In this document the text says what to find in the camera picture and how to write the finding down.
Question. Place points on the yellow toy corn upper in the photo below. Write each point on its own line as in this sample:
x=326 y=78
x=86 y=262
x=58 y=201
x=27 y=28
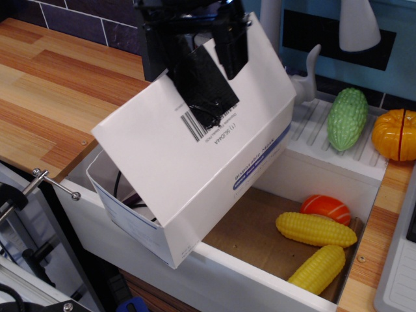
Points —
x=314 y=230

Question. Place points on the blue clamp handle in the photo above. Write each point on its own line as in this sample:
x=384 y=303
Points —
x=135 y=304

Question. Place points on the blue toy panel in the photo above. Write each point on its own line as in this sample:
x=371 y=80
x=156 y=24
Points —
x=388 y=67

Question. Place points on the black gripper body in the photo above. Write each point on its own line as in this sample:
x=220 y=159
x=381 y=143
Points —
x=180 y=17

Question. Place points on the white cone lamp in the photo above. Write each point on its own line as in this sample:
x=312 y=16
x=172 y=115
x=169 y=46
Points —
x=358 y=27

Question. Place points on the white toy sink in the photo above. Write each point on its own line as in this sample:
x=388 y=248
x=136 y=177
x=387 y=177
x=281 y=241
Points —
x=243 y=264

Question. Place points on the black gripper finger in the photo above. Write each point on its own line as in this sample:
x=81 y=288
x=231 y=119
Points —
x=230 y=37
x=165 y=47

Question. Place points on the white cardboard mask box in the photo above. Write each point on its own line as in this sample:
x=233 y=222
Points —
x=189 y=178

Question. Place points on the orange toy pumpkin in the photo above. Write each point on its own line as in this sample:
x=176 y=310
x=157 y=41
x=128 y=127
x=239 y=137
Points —
x=393 y=135

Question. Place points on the metal black clamp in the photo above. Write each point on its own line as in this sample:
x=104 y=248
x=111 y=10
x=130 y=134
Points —
x=29 y=239

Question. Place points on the yellow toy corn lower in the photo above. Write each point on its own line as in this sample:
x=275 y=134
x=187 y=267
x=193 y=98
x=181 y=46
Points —
x=318 y=271

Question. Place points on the green toy bitter gourd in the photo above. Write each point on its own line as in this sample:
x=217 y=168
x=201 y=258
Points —
x=347 y=118

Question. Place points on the yellow toy corn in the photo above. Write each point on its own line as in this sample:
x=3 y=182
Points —
x=318 y=271
x=314 y=230

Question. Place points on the grey appliance at right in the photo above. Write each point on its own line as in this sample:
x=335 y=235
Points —
x=396 y=289

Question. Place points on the purple stick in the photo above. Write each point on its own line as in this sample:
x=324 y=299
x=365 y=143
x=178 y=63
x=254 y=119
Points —
x=133 y=199

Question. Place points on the orange toy salmon piece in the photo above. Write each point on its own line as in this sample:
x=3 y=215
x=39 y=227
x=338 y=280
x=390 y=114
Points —
x=327 y=207

